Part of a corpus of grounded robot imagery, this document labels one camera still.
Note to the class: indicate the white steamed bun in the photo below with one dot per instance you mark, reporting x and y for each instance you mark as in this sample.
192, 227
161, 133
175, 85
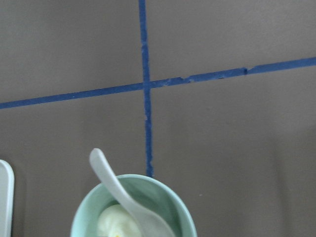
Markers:
115, 221

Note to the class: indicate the green bowl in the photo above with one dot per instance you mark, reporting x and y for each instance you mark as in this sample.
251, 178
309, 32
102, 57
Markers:
150, 192

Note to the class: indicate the white bear tray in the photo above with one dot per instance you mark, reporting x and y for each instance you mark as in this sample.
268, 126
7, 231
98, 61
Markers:
6, 198

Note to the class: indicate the white ceramic spoon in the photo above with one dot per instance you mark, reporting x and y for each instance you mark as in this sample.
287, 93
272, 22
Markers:
149, 223

